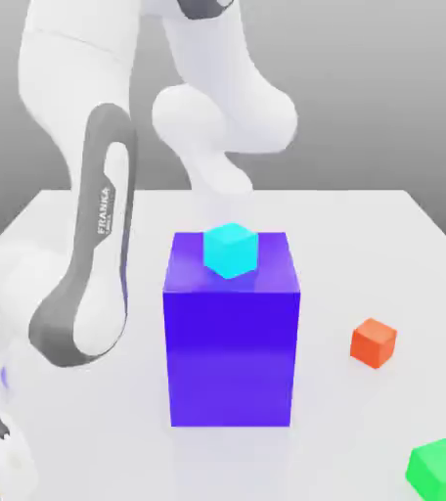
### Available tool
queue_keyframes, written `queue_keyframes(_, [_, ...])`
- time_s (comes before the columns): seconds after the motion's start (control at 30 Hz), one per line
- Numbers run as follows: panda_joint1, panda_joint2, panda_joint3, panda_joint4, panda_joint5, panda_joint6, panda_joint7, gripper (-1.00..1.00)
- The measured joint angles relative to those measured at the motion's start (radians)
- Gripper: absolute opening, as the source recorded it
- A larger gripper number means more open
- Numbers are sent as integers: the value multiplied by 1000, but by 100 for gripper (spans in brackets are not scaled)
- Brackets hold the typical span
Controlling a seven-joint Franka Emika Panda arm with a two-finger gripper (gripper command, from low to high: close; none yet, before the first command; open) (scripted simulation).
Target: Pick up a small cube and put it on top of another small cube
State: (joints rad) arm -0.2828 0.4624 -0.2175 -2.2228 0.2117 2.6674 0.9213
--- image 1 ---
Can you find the large blue box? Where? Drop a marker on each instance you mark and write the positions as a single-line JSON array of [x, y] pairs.
[[229, 352]]

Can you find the small orange cube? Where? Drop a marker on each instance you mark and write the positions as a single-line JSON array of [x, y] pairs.
[[372, 344]]

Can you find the small cyan cube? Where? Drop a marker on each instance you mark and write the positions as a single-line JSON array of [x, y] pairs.
[[230, 252]]

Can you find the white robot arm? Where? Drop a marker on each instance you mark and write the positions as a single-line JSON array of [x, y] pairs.
[[51, 117]]

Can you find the small green cube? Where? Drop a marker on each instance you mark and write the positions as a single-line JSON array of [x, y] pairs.
[[436, 471]]

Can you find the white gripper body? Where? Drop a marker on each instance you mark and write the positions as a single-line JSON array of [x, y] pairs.
[[13, 464]]

